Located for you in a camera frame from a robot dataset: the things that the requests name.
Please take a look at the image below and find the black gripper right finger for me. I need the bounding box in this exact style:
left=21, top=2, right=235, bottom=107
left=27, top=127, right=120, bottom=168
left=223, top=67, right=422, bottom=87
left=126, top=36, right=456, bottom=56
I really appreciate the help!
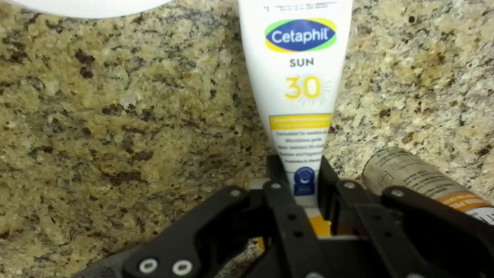
left=319, top=158, right=436, bottom=278

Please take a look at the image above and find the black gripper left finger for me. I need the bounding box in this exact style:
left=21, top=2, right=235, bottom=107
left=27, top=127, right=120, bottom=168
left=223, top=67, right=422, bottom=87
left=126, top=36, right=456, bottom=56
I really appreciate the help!
left=263, top=154, right=331, bottom=278

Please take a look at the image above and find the white sink basin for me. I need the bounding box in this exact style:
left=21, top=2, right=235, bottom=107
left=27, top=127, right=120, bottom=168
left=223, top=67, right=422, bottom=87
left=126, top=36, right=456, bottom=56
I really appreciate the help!
left=5, top=0, right=172, bottom=18

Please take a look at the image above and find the white yellow sunscreen tube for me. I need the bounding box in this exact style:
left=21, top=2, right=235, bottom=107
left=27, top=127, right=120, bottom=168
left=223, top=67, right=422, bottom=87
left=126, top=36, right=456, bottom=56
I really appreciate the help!
left=239, top=0, right=354, bottom=236

